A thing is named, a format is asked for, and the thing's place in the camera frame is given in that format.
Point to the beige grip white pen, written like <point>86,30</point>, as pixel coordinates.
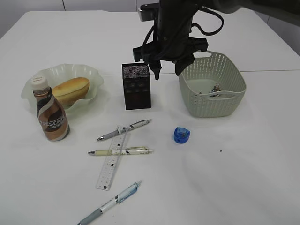
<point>127,151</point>

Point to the pale green plastic basket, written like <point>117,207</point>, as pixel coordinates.
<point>198,79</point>

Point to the small paper ball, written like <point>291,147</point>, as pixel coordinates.
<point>216,88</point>

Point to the blue pencil sharpener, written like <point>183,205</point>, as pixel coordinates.
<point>181,135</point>

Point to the grey grip white pen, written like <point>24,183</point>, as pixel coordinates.
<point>122,130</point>

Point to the clear plastic ruler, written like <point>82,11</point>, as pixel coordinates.
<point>110,164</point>

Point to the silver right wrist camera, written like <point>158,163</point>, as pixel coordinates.
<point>148,12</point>

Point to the black mesh pen holder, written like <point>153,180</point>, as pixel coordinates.
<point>136,85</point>

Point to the brown Nescafe coffee bottle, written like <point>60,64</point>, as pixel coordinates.
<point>50,113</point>

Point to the sugared bread roll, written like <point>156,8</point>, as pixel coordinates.
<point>68,92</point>

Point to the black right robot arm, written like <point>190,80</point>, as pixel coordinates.
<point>180,12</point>

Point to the blue grey ballpoint pen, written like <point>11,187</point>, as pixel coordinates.
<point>125,194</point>

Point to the translucent green wavy plate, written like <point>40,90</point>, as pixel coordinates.
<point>57,75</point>

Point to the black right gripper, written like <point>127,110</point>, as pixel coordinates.
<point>178,47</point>

